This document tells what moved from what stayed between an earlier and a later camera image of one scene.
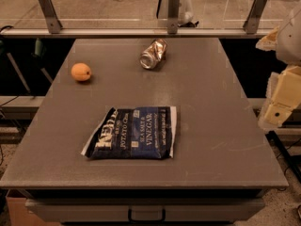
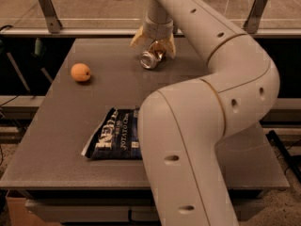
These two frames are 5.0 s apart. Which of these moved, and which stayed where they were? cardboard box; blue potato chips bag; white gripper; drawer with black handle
Moved: white gripper
Stayed: blue potato chips bag; drawer with black handle; cardboard box
